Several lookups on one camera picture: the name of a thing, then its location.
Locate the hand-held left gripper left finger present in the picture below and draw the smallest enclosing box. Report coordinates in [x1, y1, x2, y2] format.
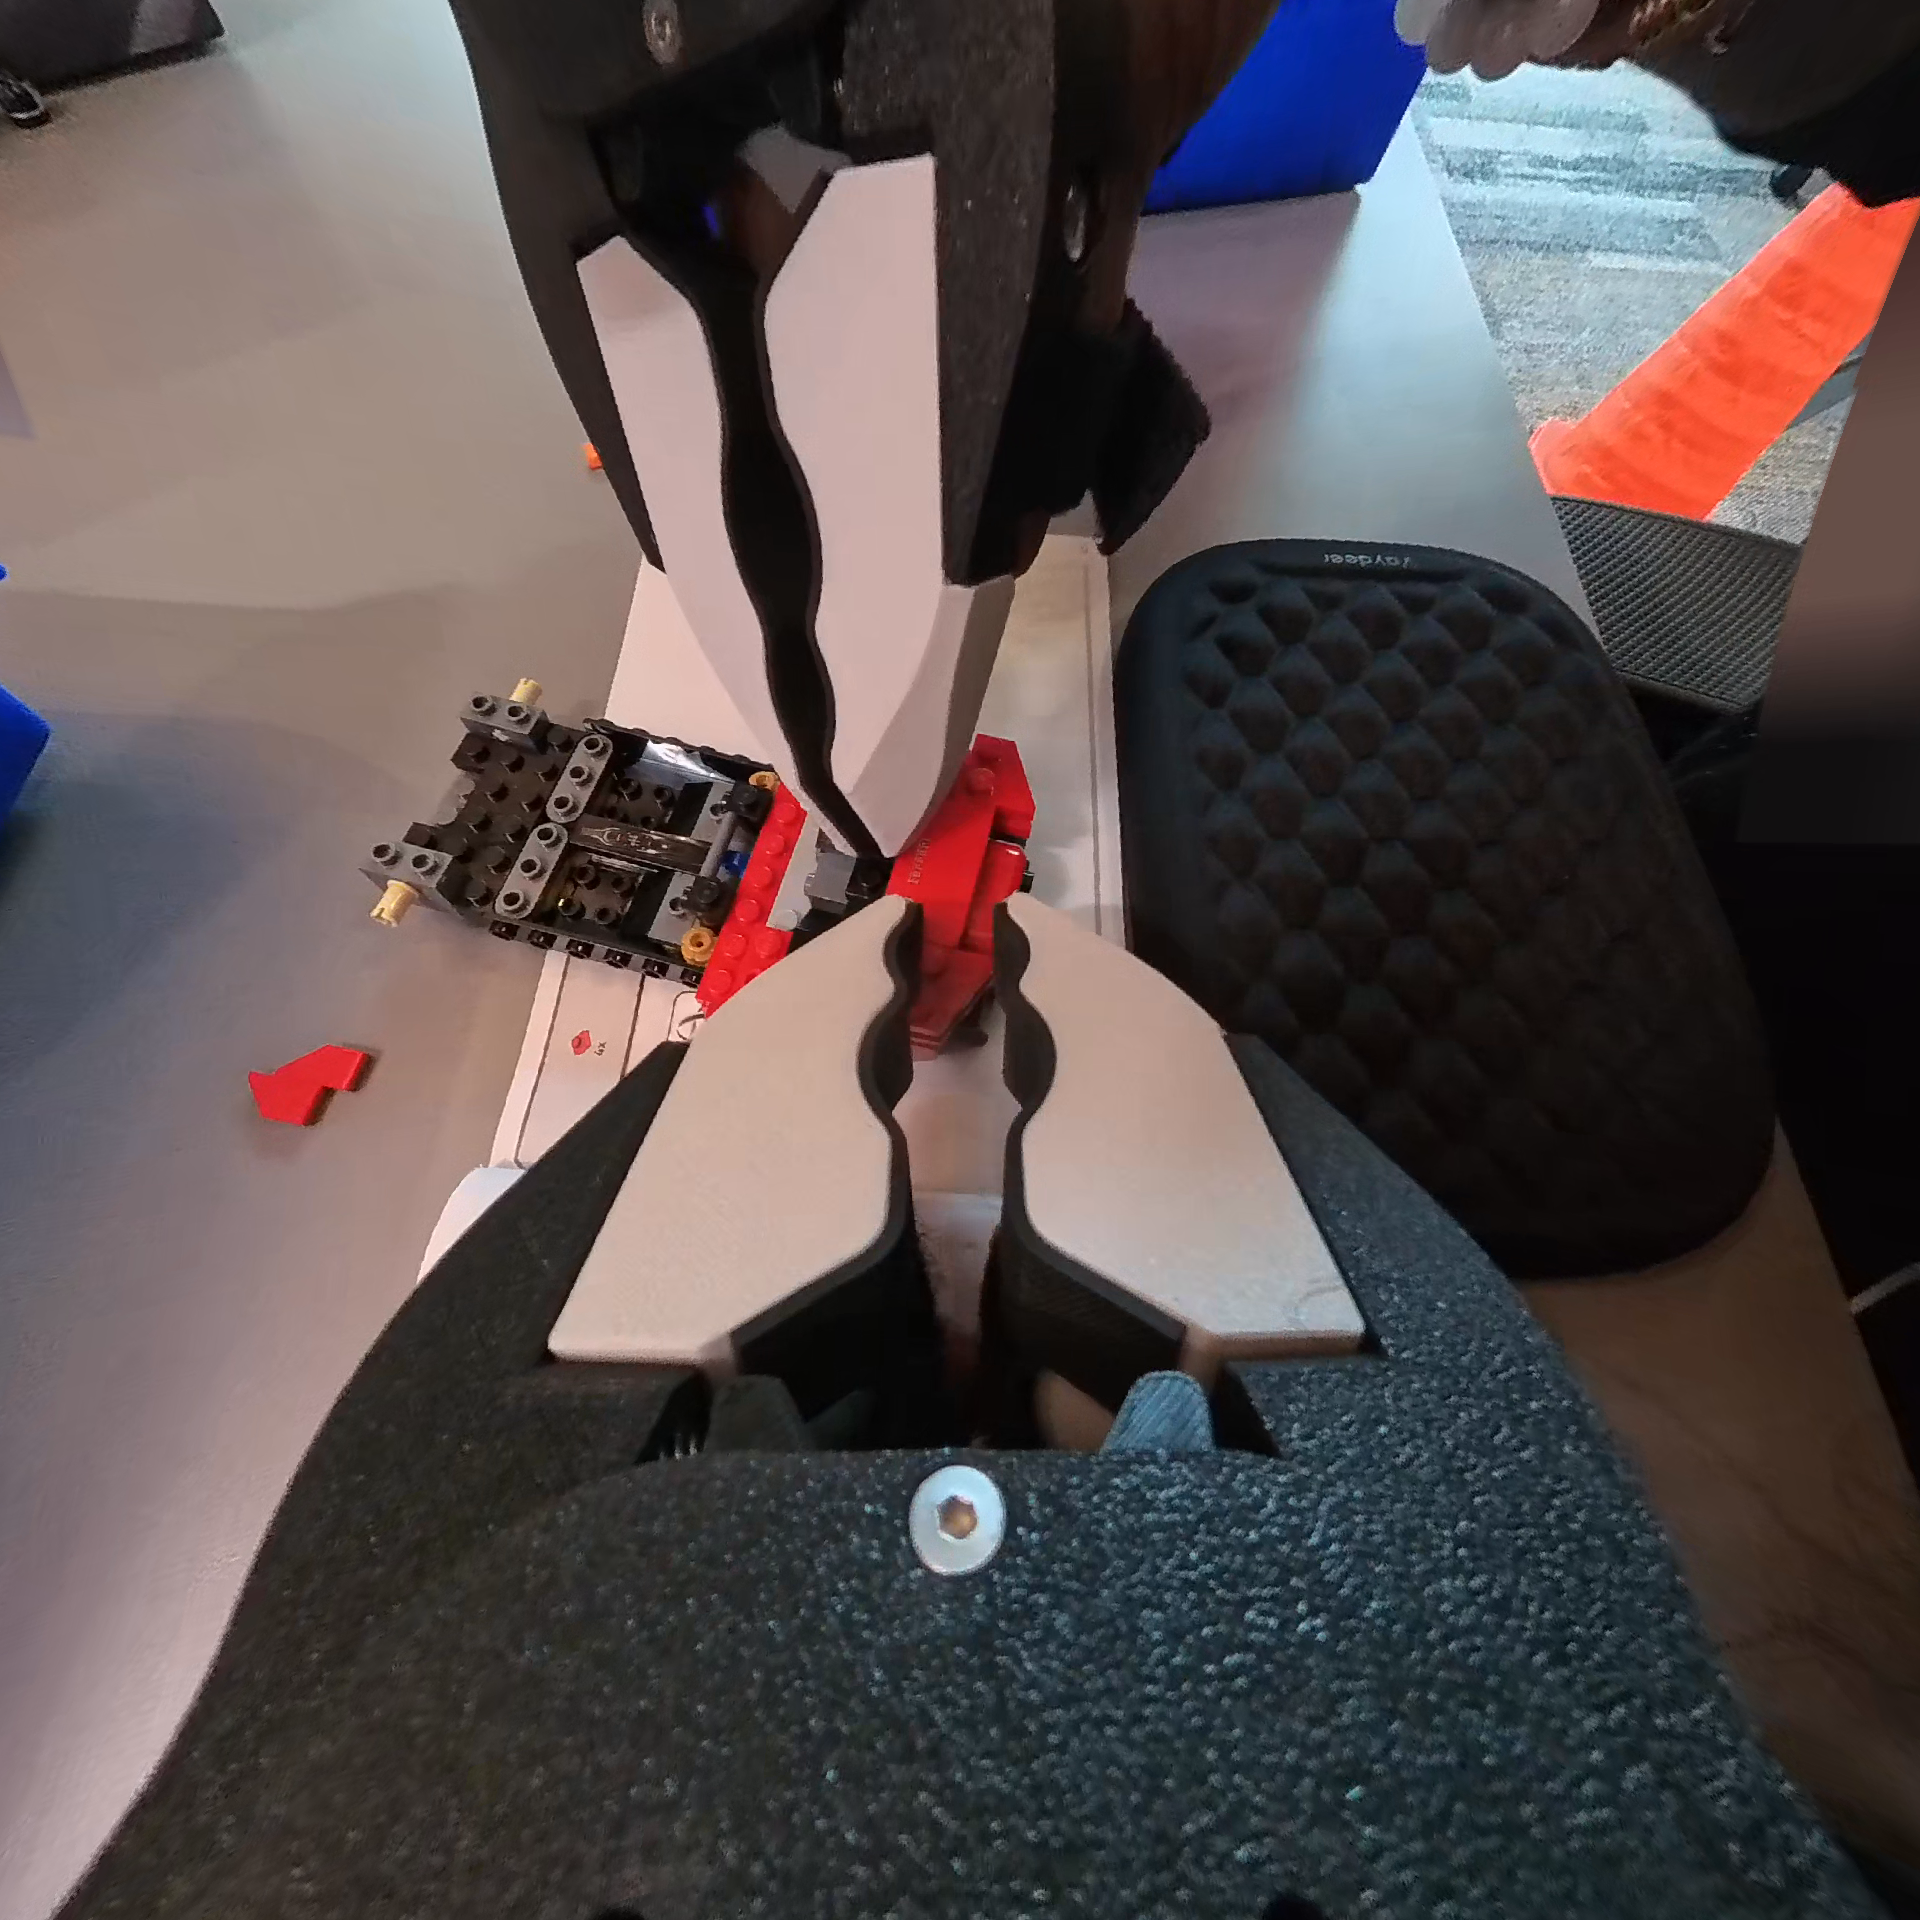
[543, 895, 949, 1421]

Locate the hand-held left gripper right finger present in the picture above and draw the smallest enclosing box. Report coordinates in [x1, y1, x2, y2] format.
[991, 895, 1369, 1421]

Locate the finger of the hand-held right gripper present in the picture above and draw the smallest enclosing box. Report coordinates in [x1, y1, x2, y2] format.
[755, 155, 1022, 861]
[571, 237, 864, 850]

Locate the blue plastic bin with divider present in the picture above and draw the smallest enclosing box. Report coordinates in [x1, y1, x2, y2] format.
[1145, 0, 1427, 215]

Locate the person's right forearm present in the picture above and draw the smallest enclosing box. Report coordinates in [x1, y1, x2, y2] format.
[1589, 0, 1920, 204]

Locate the angled red lego piece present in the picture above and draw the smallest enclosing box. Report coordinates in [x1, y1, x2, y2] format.
[246, 1043, 372, 1127]

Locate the person's right hand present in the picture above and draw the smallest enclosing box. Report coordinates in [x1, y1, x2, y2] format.
[1050, 0, 1291, 316]

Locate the white instruction booklet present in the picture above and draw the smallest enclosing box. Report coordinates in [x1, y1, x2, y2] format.
[418, 531, 1129, 1278]

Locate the black honeycomb seat cushion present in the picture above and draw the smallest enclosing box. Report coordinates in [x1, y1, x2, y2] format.
[1115, 539, 1781, 1280]

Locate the orange traffic cone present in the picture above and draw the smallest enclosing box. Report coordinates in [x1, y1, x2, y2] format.
[1530, 178, 1920, 522]

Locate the black mesh chair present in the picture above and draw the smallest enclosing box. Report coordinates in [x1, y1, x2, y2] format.
[1544, 491, 1802, 717]

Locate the white bead bracelet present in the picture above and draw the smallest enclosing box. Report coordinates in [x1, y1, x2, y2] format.
[1394, 0, 1591, 75]

